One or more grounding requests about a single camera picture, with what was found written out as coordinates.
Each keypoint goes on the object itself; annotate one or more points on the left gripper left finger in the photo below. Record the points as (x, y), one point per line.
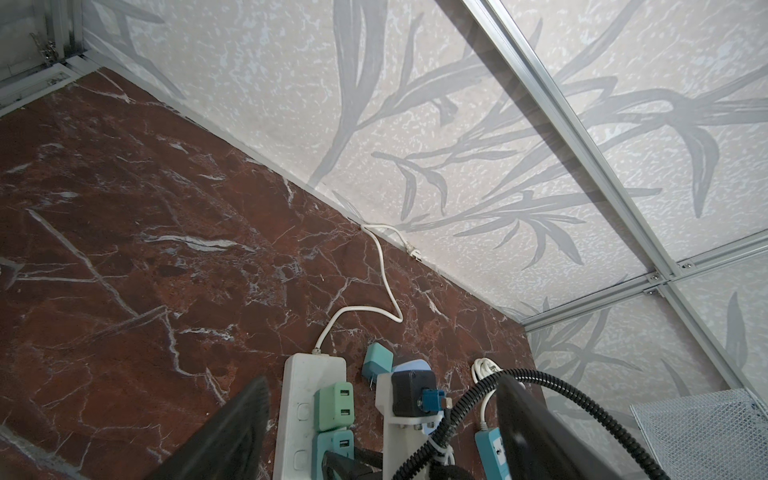
(228, 445)

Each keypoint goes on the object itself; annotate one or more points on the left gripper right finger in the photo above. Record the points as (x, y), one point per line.
(537, 445)

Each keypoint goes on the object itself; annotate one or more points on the teal usb plug cube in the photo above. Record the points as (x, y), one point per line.
(339, 441)

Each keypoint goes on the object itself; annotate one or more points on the green usb plug cube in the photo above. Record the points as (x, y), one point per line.
(334, 407)

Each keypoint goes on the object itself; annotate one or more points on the long white pastel power strip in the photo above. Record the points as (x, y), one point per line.
(304, 374)

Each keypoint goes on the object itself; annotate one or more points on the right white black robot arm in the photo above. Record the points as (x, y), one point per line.
(434, 460)

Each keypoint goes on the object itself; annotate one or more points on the teal plug cube near strip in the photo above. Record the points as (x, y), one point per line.
(378, 360)

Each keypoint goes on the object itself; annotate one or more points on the teal power strip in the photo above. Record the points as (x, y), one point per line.
(492, 453)

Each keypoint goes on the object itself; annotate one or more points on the square blue power strip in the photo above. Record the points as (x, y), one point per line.
(417, 365)

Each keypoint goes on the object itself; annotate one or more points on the white wire mesh basket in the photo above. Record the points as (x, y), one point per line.
(720, 435)

